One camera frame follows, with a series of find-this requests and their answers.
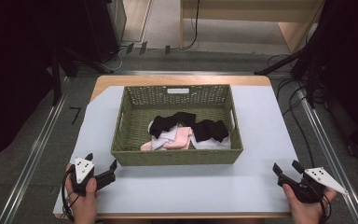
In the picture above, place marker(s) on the person's right hand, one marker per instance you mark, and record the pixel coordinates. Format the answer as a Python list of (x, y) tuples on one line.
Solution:
[(307, 213)]

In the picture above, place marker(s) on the black cabinet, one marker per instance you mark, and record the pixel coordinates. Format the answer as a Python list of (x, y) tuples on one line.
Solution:
[(104, 28)]

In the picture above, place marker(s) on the pink sock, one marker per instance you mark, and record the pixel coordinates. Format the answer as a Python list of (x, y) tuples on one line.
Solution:
[(181, 137)]

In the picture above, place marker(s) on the long black sock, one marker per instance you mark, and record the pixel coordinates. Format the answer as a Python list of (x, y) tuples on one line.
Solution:
[(164, 123)]

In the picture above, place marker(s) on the wide white sock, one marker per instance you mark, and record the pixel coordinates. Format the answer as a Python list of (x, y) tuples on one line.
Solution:
[(211, 145)]

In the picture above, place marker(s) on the light wooden desk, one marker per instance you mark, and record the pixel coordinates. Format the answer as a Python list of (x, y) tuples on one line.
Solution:
[(245, 12)]

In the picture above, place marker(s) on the black metal stand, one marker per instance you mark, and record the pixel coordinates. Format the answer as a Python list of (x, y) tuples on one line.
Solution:
[(56, 77), (310, 46)]

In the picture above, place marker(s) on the short black sock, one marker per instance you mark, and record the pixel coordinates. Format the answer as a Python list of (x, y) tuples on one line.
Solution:
[(209, 130)]

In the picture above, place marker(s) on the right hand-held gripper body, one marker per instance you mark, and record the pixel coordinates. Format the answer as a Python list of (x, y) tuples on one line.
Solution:
[(315, 175)]

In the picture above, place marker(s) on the small white sock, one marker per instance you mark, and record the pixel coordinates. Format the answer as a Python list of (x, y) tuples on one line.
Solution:
[(163, 141)]

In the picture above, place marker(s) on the green woven basket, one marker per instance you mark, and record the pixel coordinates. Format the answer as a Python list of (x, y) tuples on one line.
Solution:
[(143, 157)]

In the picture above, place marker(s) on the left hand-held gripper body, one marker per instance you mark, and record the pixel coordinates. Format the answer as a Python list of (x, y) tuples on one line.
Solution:
[(82, 169)]

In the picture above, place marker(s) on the metal floor rail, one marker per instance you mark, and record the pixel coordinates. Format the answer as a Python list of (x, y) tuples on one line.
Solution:
[(32, 155), (329, 155)]

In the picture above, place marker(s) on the black power plug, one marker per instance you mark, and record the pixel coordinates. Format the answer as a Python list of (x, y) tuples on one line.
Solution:
[(130, 48)]

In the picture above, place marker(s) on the pale blue table sheet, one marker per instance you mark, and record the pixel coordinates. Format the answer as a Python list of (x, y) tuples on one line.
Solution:
[(199, 189)]

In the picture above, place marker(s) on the person's left hand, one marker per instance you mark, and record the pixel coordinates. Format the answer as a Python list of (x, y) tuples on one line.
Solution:
[(84, 208)]

